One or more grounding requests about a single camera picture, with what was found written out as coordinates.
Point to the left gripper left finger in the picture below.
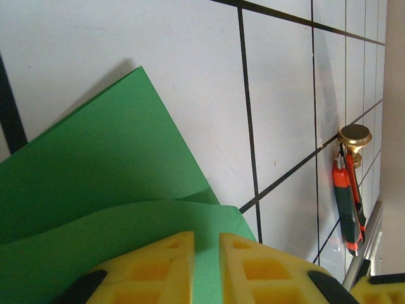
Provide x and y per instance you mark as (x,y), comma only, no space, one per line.
(152,278)

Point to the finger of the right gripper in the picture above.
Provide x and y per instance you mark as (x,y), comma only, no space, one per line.
(383,291)

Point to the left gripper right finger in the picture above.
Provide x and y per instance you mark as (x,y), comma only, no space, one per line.
(269,278)

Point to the small brass knob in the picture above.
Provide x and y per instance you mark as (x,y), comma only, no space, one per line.
(354,136)

